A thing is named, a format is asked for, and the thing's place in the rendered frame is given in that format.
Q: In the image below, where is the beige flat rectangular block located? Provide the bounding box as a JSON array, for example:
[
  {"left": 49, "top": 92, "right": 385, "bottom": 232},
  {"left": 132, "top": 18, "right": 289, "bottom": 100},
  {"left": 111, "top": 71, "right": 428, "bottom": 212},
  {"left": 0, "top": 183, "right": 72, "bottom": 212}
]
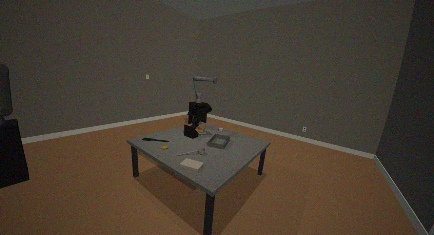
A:
[{"left": 180, "top": 158, "right": 204, "bottom": 172}]

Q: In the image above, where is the wooden board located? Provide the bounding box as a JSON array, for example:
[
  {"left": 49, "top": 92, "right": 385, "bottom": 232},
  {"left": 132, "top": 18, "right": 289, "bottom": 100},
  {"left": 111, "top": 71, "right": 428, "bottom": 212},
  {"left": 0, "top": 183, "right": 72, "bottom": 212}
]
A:
[{"left": 195, "top": 124, "right": 206, "bottom": 133}]

